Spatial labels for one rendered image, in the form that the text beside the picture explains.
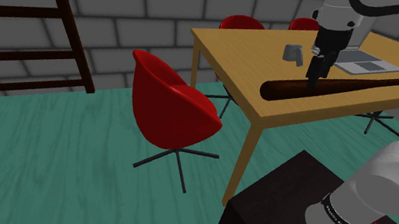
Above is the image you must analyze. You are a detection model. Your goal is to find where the dark brown baseball bat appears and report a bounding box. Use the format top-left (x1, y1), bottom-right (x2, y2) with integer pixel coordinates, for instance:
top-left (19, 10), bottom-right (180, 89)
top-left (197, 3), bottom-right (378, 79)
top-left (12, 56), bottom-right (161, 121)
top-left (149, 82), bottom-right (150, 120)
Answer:
top-left (257, 53), bottom-right (399, 117)

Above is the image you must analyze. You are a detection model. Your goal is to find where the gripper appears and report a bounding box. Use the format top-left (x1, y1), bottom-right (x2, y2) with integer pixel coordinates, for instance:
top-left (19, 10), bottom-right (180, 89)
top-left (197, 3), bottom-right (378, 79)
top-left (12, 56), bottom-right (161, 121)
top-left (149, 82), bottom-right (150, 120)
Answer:
top-left (303, 23), bottom-right (356, 95)

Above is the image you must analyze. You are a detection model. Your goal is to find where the light wooden table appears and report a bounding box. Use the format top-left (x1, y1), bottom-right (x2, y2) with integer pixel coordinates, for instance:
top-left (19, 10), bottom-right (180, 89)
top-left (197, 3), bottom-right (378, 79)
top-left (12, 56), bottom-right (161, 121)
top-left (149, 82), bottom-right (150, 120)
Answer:
top-left (171, 11), bottom-right (399, 224)

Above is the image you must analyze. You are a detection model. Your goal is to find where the grey laptop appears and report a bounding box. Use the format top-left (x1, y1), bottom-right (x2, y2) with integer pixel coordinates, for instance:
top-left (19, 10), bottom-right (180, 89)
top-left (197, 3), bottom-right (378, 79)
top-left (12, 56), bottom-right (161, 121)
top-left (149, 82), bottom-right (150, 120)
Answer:
top-left (308, 25), bottom-right (399, 81)

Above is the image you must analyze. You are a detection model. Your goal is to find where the dark wooden ladder shelf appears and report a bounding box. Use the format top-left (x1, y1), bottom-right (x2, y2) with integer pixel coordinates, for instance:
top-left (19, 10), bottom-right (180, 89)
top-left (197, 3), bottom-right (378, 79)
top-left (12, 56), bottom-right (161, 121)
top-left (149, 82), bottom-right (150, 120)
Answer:
top-left (0, 0), bottom-right (107, 110)

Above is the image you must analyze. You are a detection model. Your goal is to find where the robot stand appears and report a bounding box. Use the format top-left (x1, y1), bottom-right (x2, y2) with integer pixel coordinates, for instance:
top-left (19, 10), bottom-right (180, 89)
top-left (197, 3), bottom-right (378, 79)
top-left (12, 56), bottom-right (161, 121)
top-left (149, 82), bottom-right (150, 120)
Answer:
top-left (213, 140), bottom-right (399, 224)

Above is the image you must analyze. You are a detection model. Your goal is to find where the grey mug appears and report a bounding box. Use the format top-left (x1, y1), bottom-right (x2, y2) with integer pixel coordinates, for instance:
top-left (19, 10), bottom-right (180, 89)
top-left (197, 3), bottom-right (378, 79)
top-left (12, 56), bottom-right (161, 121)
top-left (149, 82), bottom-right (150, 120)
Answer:
top-left (282, 42), bottom-right (306, 68)

